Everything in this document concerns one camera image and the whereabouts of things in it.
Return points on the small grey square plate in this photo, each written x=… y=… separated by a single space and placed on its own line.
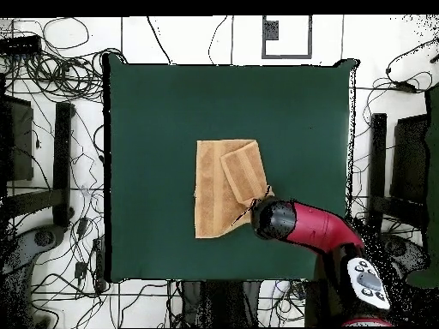
x=272 y=30

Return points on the black power adapter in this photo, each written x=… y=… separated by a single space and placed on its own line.
x=81 y=270
x=406 y=87

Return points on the green cloth cover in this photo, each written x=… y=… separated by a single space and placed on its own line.
x=434 y=171

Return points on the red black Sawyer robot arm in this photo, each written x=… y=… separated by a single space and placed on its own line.
x=315 y=226

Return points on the dark green table cloth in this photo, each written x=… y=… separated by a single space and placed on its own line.
x=154 y=102

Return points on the black flat panel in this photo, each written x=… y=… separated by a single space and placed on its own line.
x=20 y=144
x=410 y=157

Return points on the black power strip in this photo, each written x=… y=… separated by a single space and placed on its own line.
x=20 y=44
x=99 y=264

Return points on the tan terry towel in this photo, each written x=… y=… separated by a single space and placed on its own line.
x=209 y=192

